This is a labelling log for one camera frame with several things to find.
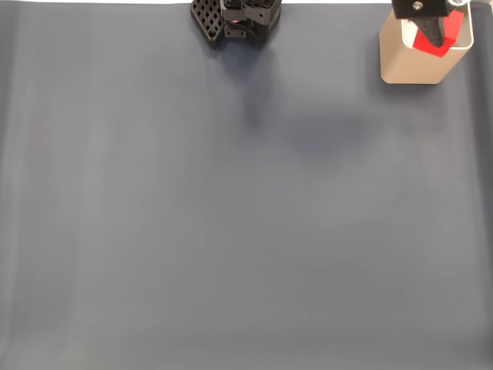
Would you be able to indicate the beige rectangular box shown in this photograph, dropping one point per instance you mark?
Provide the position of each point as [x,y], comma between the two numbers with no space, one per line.
[416,65]

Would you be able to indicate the red cube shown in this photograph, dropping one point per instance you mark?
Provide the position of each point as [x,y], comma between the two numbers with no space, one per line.
[423,45]

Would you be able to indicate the blue-grey table mat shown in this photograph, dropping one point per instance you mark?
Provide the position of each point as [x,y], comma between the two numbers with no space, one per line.
[231,231]

